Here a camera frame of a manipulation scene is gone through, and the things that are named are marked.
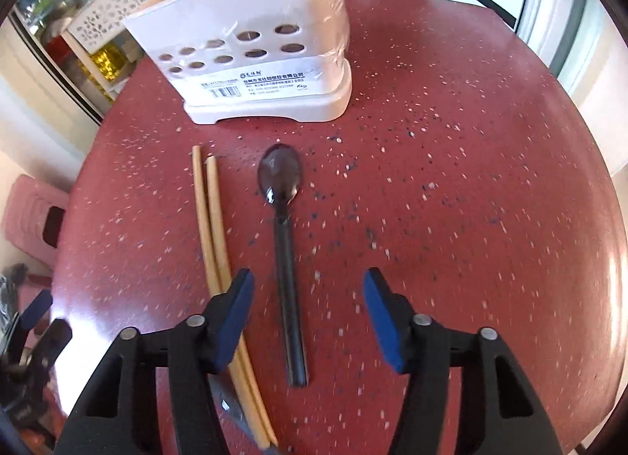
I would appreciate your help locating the white plastic utensil holder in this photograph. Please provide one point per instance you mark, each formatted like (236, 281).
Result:
(255, 72)

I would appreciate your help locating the pink plastic chair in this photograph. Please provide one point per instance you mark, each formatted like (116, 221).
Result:
(29, 210)

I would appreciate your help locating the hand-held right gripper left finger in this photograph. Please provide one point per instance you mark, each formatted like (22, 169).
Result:
(235, 317)

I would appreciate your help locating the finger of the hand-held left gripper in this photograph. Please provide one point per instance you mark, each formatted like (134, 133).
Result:
(54, 340)
(37, 310)

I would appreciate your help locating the gold foil package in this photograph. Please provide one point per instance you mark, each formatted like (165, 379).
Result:
(110, 65)

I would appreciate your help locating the beige plastic trolley cart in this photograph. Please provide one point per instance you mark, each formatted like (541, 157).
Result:
(113, 9)

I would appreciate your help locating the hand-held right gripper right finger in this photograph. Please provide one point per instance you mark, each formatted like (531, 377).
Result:
(385, 322)

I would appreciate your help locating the dark plastic spoon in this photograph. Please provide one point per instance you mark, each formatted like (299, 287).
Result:
(282, 180)

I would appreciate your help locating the sliding door frame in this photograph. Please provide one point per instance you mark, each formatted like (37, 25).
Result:
(544, 4)

